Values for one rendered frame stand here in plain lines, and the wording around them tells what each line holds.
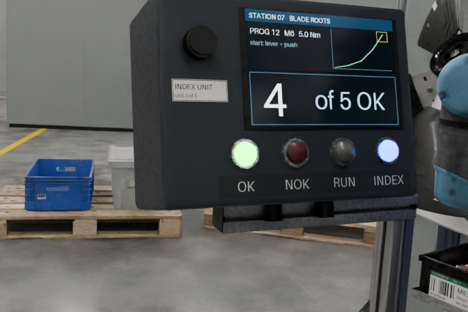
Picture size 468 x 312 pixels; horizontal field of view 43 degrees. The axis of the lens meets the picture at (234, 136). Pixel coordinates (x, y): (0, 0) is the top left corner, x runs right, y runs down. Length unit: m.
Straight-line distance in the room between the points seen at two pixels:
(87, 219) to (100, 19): 4.78
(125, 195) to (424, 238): 2.00
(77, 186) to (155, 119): 3.34
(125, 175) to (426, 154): 2.80
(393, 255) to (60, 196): 3.28
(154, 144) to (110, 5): 7.69
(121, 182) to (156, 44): 3.33
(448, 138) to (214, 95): 0.37
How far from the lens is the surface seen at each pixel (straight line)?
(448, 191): 0.79
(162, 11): 0.51
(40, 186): 3.85
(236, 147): 0.51
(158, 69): 0.50
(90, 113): 8.26
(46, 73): 8.33
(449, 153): 0.78
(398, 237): 0.70
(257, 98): 0.52
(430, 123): 1.27
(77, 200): 3.86
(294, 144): 0.53
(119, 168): 3.80
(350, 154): 0.55
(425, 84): 1.41
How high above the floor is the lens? 1.21
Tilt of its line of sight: 8 degrees down
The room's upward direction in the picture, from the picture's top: 3 degrees clockwise
